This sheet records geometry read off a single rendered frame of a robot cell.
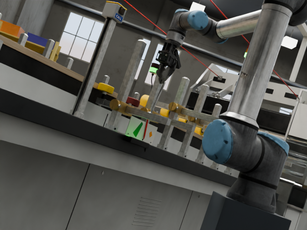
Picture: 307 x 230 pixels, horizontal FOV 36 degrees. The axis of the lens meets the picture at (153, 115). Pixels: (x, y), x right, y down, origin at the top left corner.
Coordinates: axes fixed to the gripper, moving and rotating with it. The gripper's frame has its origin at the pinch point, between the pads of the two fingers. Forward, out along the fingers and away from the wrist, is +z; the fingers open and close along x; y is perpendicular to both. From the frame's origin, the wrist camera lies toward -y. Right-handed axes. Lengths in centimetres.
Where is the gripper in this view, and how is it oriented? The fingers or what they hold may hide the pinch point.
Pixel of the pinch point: (161, 81)
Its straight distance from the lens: 238.8
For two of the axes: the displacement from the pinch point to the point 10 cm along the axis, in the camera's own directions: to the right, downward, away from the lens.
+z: -3.4, 9.4, -0.8
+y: -5.0, -2.5, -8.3
